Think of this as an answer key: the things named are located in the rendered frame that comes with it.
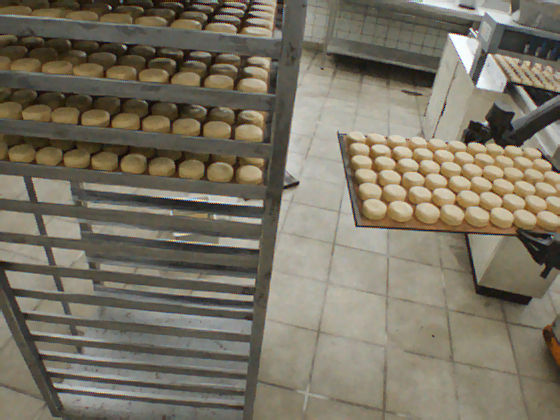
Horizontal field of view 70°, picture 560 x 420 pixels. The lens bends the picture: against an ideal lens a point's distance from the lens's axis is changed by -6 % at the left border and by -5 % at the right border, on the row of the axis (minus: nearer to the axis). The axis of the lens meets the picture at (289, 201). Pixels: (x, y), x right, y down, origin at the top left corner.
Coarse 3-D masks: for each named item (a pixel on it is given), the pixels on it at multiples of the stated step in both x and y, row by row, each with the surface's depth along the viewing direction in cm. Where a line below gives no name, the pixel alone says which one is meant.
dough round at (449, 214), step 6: (444, 210) 88; (450, 210) 88; (456, 210) 88; (462, 210) 89; (444, 216) 87; (450, 216) 87; (456, 216) 87; (462, 216) 87; (444, 222) 88; (450, 222) 87; (456, 222) 87
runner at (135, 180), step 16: (0, 160) 75; (32, 176) 77; (48, 176) 77; (64, 176) 77; (80, 176) 77; (96, 176) 77; (112, 176) 77; (128, 176) 77; (144, 176) 77; (160, 176) 77; (192, 192) 79; (208, 192) 79; (224, 192) 79; (240, 192) 79; (256, 192) 79
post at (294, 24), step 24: (288, 0) 56; (288, 24) 58; (288, 48) 60; (288, 72) 62; (288, 96) 65; (288, 120) 67; (288, 144) 70; (264, 216) 79; (264, 240) 82; (264, 264) 86; (264, 288) 90; (264, 312) 95
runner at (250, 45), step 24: (0, 24) 60; (24, 24) 61; (48, 24) 61; (72, 24) 61; (96, 24) 61; (120, 24) 61; (192, 48) 63; (216, 48) 63; (240, 48) 63; (264, 48) 63
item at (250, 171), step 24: (0, 144) 80; (24, 144) 81; (48, 144) 86; (72, 144) 85; (96, 144) 85; (120, 144) 85; (96, 168) 80; (120, 168) 82; (144, 168) 82; (168, 168) 81; (192, 168) 81; (216, 168) 82; (240, 168) 83; (264, 168) 88
